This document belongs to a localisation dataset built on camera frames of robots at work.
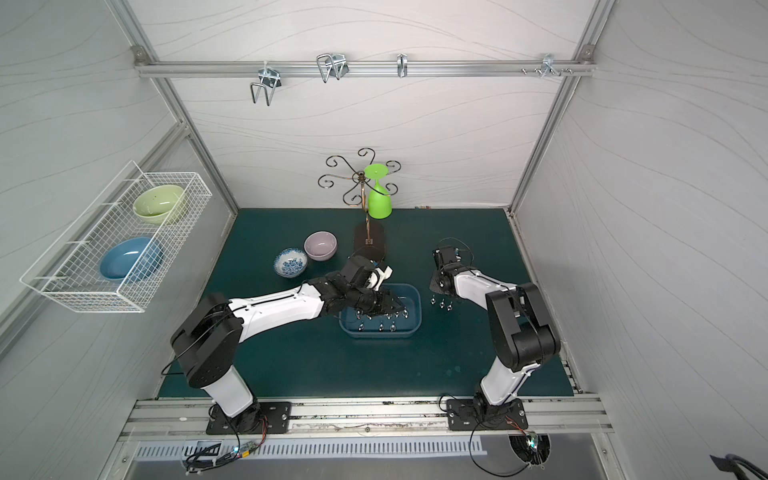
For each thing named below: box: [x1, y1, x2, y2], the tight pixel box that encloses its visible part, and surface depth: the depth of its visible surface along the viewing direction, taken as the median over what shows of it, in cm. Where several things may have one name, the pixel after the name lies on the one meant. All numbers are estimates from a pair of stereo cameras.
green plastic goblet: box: [364, 164, 393, 220], surface depth 93 cm
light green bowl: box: [133, 185, 184, 225], surface depth 75 cm
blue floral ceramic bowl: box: [273, 248, 308, 279], surface depth 103 cm
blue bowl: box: [100, 237, 165, 283], surface depth 65 cm
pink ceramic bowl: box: [304, 230, 338, 262], surface depth 106 cm
